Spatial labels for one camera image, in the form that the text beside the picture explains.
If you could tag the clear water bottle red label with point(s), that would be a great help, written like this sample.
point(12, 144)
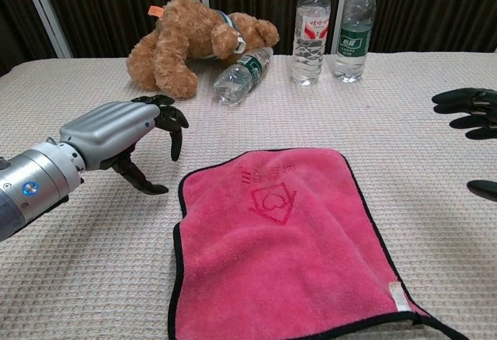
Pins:
point(310, 14)

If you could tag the pink and grey towel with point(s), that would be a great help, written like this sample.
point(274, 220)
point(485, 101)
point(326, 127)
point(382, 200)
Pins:
point(291, 247)

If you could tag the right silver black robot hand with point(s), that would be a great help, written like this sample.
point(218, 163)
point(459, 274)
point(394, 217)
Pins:
point(477, 99)

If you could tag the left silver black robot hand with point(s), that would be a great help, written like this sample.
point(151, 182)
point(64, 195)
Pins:
point(108, 126)

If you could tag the clear water bottle green label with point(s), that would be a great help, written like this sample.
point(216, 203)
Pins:
point(237, 78)
point(355, 45)

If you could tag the beige woven tablecloth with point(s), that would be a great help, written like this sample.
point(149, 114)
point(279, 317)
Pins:
point(97, 258)

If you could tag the brown teddy bear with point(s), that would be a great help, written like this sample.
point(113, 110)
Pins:
point(174, 45)

